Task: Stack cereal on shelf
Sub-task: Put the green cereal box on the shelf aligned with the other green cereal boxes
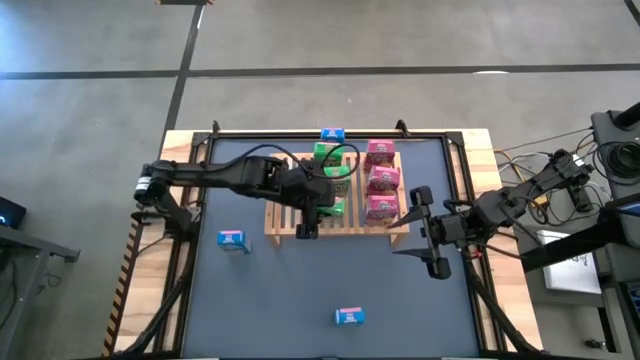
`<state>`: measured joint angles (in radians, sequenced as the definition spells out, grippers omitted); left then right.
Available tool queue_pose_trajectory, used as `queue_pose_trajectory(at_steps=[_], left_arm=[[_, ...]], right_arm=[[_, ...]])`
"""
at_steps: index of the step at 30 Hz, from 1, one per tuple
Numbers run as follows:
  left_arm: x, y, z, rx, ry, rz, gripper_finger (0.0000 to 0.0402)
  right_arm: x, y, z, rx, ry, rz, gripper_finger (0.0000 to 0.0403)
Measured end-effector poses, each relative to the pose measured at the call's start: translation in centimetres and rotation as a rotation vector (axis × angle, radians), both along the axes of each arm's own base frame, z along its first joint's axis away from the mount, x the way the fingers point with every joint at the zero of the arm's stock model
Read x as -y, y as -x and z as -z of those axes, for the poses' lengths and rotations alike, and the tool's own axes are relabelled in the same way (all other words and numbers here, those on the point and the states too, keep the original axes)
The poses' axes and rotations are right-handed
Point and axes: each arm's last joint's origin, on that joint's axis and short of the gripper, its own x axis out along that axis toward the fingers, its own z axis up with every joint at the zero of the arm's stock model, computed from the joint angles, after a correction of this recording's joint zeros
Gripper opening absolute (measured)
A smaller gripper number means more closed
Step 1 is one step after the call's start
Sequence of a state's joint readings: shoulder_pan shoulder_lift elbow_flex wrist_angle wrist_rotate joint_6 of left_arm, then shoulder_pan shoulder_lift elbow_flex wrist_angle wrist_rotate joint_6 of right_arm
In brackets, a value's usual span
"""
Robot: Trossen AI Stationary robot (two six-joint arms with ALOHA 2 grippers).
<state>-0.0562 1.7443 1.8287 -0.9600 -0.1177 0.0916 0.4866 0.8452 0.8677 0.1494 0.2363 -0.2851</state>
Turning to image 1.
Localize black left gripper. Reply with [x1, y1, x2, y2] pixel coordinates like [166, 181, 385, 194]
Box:
[279, 164, 337, 241]

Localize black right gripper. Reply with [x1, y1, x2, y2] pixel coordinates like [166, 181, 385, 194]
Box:
[387, 185, 476, 281]

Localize green Apple Jacks cereal box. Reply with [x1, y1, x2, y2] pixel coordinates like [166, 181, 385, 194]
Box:
[317, 197, 347, 219]
[313, 141, 346, 166]
[322, 164, 353, 197]

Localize pink Raisin Bran cereal box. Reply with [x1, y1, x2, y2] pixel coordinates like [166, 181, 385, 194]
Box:
[363, 194, 401, 227]
[366, 165, 402, 196]
[363, 138, 397, 169]

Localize wooden slatted shelf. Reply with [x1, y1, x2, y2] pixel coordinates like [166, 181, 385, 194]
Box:
[263, 151, 411, 247]

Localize blue-grey table mat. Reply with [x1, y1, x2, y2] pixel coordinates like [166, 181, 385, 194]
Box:
[182, 137, 482, 359]

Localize black metal beam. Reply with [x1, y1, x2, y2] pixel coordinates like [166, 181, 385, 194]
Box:
[521, 197, 640, 274]

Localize white board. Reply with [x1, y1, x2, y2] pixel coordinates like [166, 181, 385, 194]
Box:
[536, 229, 603, 295]

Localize black power adapter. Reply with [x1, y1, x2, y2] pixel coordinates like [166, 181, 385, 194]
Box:
[567, 179, 596, 214]

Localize yellow-black striped strip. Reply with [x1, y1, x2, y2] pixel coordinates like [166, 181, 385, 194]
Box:
[102, 175, 154, 357]

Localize grey equipment stand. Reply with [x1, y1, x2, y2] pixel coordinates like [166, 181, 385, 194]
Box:
[589, 102, 640, 201]

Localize grey metal cart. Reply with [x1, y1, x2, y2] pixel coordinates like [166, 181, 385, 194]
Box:
[0, 224, 81, 346]

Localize black screen device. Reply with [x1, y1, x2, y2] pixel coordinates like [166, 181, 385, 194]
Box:
[0, 196, 28, 230]

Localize black metal table frame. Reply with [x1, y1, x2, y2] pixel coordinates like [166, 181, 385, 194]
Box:
[107, 118, 544, 360]

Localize black coiled cable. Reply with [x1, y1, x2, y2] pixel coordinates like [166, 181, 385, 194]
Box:
[597, 141, 640, 177]

